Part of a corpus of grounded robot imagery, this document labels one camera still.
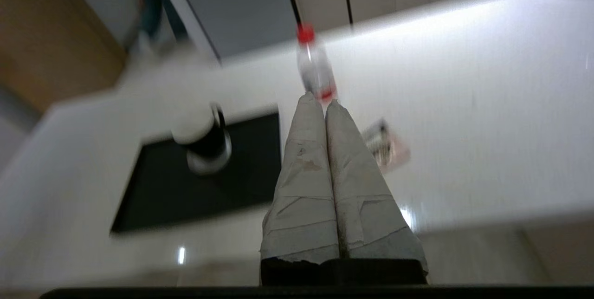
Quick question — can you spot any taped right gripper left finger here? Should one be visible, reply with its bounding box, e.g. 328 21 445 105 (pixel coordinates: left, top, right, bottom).
260 92 340 286

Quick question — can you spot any wooden door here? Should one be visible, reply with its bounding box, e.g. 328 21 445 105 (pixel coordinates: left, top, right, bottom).
0 0 128 114

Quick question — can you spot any black cup white inside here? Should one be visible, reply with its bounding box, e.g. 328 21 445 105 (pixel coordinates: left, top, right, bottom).
172 103 226 160

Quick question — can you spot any clear water bottle red label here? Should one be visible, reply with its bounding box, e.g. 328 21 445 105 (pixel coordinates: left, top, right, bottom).
296 24 338 104

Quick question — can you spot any pink oolong tea packet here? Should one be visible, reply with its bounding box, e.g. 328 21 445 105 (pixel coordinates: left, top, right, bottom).
362 118 411 174

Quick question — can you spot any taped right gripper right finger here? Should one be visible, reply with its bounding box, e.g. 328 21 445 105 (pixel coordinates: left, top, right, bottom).
326 100 428 286

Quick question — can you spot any black rectangular serving tray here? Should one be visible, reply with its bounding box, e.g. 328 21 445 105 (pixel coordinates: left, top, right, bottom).
110 106 284 234

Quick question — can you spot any tall grey refrigerator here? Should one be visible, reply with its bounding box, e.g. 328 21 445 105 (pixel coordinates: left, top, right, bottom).
167 0 297 60

